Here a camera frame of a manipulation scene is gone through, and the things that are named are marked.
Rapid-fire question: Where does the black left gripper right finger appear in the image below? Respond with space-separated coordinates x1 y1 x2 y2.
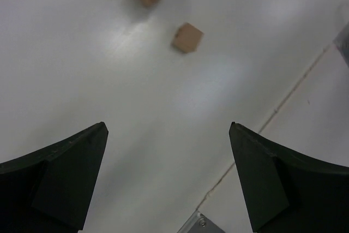
229 122 348 232

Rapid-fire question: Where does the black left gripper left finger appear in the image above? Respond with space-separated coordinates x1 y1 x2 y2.
1 122 109 232

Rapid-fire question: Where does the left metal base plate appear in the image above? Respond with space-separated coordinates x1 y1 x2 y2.
178 210 225 233

